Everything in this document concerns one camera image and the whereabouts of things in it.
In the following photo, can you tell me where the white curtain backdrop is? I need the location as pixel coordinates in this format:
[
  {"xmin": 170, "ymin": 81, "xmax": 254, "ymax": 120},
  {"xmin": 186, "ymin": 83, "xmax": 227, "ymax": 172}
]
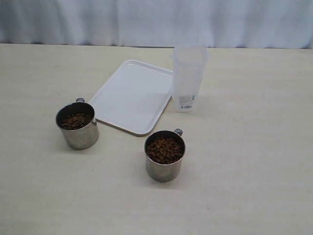
[{"xmin": 0, "ymin": 0, "xmax": 313, "ymax": 48}]

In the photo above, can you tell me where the steel mug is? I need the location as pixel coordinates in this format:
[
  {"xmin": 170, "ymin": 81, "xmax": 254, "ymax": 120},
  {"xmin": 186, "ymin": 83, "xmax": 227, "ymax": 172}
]
[
  {"xmin": 55, "ymin": 97, "xmax": 99, "ymax": 150},
  {"xmin": 144, "ymin": 129, "xmax": 186, "ymax": 183}
]

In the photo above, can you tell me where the clear plastic container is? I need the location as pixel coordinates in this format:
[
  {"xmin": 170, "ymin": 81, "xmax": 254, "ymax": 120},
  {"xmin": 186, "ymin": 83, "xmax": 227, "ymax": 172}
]
[{"xmin": 172, "ymin": 45, "xmax": 208, "ymax": 112}]

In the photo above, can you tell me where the white plastic tray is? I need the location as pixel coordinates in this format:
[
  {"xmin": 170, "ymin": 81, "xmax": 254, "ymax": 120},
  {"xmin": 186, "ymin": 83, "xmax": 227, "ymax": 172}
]
[{"xmin": 88, "ymin": 60, "xmax": 173, "ymax": 136}]

